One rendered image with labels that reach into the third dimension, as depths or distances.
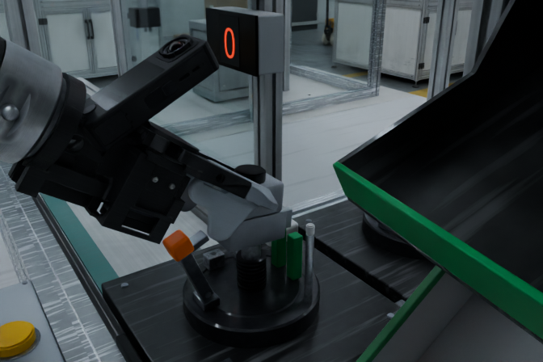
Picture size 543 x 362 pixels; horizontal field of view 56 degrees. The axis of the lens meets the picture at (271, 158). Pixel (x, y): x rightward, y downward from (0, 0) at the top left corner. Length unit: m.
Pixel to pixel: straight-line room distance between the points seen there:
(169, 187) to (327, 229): 0.32
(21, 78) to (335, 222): 0.46
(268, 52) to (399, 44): 5.23
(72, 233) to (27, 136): 0.42
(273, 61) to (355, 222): 0.24
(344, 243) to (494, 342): 0.34
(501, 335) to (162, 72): 0.28
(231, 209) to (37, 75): 0.19
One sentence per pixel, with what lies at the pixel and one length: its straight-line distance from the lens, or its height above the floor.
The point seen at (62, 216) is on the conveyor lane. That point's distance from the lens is 0.82.
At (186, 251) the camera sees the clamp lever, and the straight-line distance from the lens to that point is 0.46.
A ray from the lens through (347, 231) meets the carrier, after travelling 0.68.
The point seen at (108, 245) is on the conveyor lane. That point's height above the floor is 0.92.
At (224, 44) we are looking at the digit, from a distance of 0.67.
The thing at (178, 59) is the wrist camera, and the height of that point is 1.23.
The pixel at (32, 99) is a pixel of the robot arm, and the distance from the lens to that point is 0.35.
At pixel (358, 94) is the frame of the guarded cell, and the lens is 1.73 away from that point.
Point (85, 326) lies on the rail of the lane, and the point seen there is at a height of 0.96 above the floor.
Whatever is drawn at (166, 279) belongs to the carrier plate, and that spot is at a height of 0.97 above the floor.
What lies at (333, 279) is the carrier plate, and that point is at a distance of 0.58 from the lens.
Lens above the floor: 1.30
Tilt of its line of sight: 22 degrees down
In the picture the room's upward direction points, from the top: straight up
